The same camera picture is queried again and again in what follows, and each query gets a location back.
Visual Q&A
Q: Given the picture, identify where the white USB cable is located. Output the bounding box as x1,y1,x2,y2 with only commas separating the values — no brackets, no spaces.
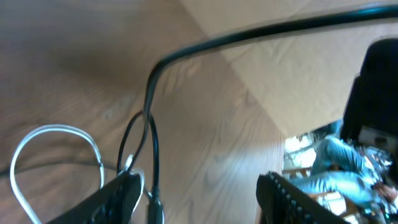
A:
9,124,147,224

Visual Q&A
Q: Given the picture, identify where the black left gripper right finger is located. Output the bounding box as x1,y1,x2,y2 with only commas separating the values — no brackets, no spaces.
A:
256,172,346,224

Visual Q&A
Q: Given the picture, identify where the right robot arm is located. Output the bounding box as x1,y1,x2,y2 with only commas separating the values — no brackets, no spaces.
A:
340,37,397,184

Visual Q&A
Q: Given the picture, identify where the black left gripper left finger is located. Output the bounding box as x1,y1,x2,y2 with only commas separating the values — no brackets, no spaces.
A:
49,170,142,224

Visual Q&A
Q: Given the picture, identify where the person in blue jeans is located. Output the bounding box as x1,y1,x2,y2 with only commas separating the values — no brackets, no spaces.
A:
290,120,397,214

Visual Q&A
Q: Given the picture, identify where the black USB cable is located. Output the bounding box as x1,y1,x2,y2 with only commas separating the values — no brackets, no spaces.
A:
0,4,398,224

